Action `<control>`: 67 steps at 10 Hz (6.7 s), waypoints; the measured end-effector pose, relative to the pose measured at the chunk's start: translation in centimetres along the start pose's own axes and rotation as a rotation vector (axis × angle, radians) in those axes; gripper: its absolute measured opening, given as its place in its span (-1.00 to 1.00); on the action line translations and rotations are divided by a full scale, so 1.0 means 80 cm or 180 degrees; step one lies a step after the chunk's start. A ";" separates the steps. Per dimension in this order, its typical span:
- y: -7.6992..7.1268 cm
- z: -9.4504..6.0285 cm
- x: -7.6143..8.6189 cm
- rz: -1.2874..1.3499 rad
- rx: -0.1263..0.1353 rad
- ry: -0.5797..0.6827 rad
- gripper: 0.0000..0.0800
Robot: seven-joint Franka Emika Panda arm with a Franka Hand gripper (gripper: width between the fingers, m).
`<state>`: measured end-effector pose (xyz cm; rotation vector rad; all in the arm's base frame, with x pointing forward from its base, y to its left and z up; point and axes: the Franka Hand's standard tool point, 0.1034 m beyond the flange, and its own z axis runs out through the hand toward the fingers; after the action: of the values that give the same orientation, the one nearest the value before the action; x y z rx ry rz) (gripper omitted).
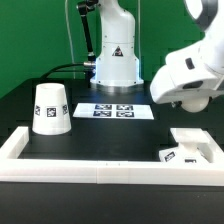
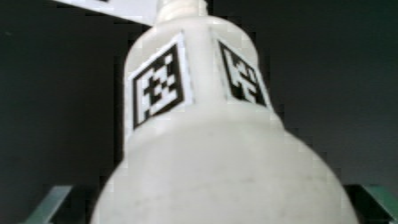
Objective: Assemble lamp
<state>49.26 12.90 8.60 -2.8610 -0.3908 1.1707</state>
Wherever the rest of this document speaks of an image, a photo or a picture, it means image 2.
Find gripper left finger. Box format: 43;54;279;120
20;185;73;224

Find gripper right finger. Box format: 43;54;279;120
358;185;398;224

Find white lamp bulb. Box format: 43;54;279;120
91;0;359;224

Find white marker tag sheet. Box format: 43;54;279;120
56;0;159;25

